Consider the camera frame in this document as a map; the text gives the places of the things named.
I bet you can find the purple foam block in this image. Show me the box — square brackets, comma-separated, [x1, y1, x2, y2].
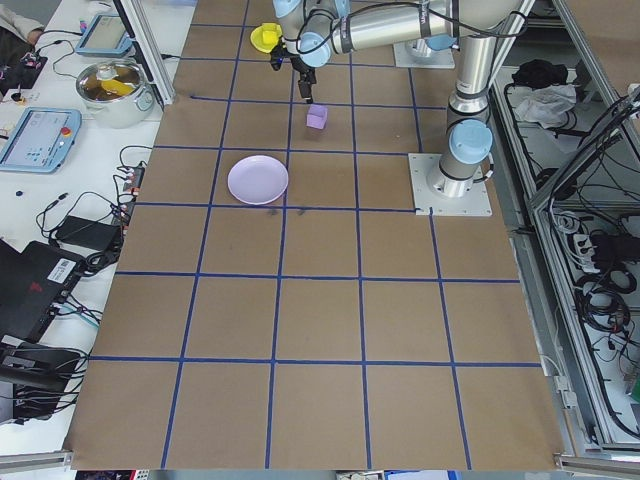
[305, 103, 329, 132]

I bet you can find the yellow plastic plate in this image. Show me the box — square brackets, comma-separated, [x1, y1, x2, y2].
[249, 22, 287, 53]

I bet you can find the purple plastic plate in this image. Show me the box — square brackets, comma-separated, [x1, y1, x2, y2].
[227, 154, 291, 207]

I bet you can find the grey pot with glass lid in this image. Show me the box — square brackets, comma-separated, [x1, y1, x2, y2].
[74, 58, 154, 130]

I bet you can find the power strip with red plugs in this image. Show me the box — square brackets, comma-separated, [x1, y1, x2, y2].
[113, 163, 147, 222]

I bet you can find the blue grey teach pendant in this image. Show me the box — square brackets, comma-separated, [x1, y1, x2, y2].
[74, 12, 133, 56]
[0, 106, 83, 175]

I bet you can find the black cloth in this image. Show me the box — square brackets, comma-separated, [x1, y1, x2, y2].
[511, 58, 570, 87]

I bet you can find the white cloth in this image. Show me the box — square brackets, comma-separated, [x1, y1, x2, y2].
[514, 82, 580, 129]

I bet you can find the black power brick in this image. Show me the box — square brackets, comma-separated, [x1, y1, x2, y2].
[52, 214, 122, 252]

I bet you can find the small black circuit device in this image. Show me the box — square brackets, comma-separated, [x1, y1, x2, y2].
[18, 49, 50, 72]

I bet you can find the person in beige top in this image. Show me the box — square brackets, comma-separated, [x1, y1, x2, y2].
[0, 0, 47, 49]

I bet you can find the white power strip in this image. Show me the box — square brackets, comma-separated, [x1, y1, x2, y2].
[568, 230, 605, 275]

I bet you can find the black laptop with red logo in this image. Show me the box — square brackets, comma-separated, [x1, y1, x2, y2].
[0, 239, 85, 346]

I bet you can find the black electronics box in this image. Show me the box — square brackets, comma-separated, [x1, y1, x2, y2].
[0, 344, 86, 426]

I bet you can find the white square base plate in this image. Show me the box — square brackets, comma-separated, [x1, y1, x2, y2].
[407, 152, 495, 219]
[393, 42, 457, 70]

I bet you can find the aluminium profile post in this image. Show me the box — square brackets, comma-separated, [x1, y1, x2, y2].
[549, 0, 640, 114]
[110, 0, 175, 106]

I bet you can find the V-shaped aluminium frame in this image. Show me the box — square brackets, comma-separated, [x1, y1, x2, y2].
[487, 0, 640, 454]

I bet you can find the black cable bundle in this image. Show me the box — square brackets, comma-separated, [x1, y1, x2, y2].
[573, 269, 632, 334]

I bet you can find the aluminium rail end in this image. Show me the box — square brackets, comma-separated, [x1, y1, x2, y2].
[552, 451, 640, 475]
[0, 448, 75, 472]

